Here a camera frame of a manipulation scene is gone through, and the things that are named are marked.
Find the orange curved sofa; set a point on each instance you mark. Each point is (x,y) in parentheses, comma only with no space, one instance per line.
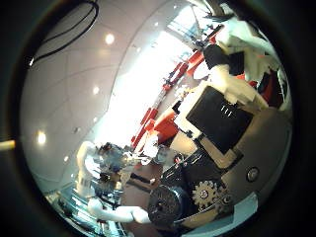
(166,126)

